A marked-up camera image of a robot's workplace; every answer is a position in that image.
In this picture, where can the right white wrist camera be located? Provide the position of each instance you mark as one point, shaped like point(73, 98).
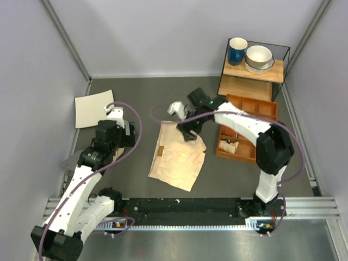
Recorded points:
point(179, 109)

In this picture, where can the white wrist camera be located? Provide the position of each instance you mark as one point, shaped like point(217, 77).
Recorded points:
point(179, 109)
point(115, 114)

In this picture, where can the cream rolled underwear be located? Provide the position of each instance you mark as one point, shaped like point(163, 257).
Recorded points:
point(228, 146)

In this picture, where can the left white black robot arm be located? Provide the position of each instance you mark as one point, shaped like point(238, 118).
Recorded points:
point(63, 235)

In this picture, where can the lower white bowl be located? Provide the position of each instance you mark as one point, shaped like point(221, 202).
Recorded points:
point(261, 69)

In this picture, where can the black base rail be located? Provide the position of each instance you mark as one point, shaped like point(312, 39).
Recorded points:
point(212, 214)

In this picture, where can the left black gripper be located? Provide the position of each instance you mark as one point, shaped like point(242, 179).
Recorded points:
point(128, 141)

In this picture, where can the upper white bowl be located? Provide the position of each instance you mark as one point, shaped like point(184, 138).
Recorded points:
point(258, 56)

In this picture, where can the black wire wooden shelf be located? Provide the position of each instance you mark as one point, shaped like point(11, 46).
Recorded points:
point(237, 80)

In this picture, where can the grey striped underwear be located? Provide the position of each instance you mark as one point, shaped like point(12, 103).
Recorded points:
point(68, 166)

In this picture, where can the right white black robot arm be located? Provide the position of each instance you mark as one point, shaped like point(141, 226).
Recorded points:
point(274, 148)

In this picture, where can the blue mug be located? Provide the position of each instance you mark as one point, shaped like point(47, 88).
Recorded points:
point(236, 51)

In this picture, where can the orange wooden divided organizer box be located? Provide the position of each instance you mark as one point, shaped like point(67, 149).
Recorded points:
point(246, 150)

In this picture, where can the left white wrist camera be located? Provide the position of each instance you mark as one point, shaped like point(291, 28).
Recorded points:
point(115, 114)

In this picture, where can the white bowl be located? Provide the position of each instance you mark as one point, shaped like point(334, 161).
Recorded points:
point(261, 69)
point(258, 56)

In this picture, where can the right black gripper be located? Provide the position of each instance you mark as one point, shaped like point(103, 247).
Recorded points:
point(185, 126)

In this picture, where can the white board sheet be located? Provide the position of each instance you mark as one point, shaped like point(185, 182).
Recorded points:
point(89, 110)

